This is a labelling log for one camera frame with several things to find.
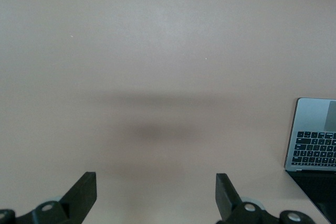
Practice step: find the brown table cloth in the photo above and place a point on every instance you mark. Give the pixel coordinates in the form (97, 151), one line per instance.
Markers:
(131, 51)

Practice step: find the grey laptop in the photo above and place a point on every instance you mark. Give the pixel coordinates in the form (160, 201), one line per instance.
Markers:
(309, 119)

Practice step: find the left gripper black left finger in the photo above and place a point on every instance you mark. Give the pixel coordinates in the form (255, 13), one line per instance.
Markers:
(78, 197)

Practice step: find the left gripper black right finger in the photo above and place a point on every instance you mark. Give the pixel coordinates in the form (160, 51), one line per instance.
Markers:
(225, 197)

